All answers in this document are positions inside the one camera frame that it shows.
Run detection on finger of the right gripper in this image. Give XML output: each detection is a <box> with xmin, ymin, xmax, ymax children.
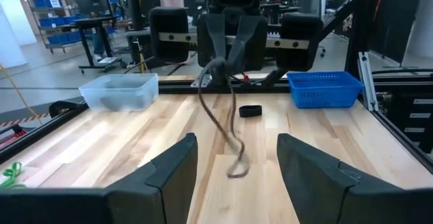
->
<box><xmin>205</xmin><ymin>13</ymin><xmax>228</xmax><ymax>62</ymax></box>
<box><xmin>227</xmin><ymin>15</ymin><xmax>264</xmax><ymax>74</ymax></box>

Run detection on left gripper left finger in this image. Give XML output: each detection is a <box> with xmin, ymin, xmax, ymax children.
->
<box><xmin>0</xmin><ymin>132</ymin><xmax>199</xmax><ymax>224</ymax></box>

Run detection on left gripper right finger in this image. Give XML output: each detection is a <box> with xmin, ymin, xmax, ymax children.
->
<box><xmin>276</xmin><ymin>133</ymin><xmax>433</xmax><ymax>224</ymax></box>

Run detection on thin brown rubber band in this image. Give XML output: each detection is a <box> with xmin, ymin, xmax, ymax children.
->
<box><xmin>198</xmin><ymin>57</ymin><xmax>251</xmax><ymax>179</ymax></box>

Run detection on black wide rubber band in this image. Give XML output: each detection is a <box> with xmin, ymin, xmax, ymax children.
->
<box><xmin>238</xmin><ymin>104</ymin><xmax>263</xmax><ymax>118</ymax></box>

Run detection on black standing desk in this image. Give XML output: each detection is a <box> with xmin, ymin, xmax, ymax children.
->
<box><xmin>69</xmin><ymin>0</ymin><xmax>124</xmax><ymax>74</ymax></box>

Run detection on clear plastic bin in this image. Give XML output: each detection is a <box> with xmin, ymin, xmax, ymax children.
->
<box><xmin>78</xmin><ymin>72</ymin><xmax>160</xmax><ymax>112</ymax></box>

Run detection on blue plastic basket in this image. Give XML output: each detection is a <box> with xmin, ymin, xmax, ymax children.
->
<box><xmin>286</xmin><ymin>70</ymin><xmax>365</xmax><ymax>110</ymax></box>

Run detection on black diagonal beam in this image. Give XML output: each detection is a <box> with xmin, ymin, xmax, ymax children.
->
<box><xmin>319</xmin><ymin>0</ymin><xmax>360</xmax><ymax>41</ymax></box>

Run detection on black stacked boxes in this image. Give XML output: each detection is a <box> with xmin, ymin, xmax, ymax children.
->
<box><xmin>402</xmin><ymin>91</ymin><xmax>433</xmax><ymax>154</ymax></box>

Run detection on storage shelf with bins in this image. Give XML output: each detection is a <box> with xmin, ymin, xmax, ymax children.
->
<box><xmin>24</xmin><ymin>0</ymin><xmax>87</xmax><ymax>54</ymax></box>

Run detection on red portable power station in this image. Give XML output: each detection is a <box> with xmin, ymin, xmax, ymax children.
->
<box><xmin>0</xmin><ymin>124</ymin><xmax>28</xmax><ymax>151</ymax></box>

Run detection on white round column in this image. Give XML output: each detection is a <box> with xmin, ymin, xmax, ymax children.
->
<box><xmin>0</xmin><ymin>0</ymin><xmax>38</xmax><ymax>70</ymax></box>

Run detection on silver metal bracket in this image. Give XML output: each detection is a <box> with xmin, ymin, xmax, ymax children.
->
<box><xmin>190</xmin><ymin>74</ymin><xmax>213</xmax><ymax>89</ymax></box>

